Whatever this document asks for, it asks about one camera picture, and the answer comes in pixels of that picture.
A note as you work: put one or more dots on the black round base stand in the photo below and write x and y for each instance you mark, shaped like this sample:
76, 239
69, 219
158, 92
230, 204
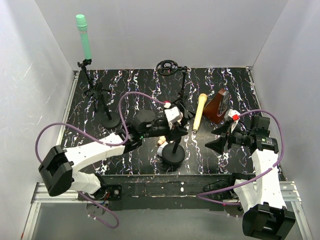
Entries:
172, 153
108, 119

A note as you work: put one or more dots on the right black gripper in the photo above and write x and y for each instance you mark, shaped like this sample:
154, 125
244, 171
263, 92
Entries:
230, 136

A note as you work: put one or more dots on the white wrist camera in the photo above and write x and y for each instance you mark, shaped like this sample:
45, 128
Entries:
172, 114
231, 119

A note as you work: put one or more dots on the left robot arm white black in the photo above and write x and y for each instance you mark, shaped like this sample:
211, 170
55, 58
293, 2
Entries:
61, 168

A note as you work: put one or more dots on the green microphone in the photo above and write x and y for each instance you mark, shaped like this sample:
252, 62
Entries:
82, 27

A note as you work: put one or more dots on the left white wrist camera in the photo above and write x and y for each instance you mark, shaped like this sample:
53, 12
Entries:
172, 114

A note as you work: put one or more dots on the black shock mount tripod stand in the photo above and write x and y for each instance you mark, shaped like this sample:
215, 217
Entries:
171, 81

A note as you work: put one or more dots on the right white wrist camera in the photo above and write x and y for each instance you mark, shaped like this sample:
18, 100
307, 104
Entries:
231, 119

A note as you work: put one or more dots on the pink microphone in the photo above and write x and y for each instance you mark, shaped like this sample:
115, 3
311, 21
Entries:
162, 140

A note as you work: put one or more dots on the yellow microphone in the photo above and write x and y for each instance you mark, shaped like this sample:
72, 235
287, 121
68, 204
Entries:
202, 99

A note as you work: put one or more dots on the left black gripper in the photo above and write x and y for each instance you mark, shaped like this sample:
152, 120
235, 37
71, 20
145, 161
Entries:
178, 124

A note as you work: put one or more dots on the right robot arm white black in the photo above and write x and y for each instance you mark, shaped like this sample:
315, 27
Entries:
265, 214

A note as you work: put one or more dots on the brown wooden metronome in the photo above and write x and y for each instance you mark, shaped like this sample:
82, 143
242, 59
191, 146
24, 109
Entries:
215, 109

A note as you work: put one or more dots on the white microphone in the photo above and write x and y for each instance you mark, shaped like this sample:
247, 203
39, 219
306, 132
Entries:
160, 151

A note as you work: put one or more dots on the black tripod clip stand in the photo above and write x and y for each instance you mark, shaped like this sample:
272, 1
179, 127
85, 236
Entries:
90, 80

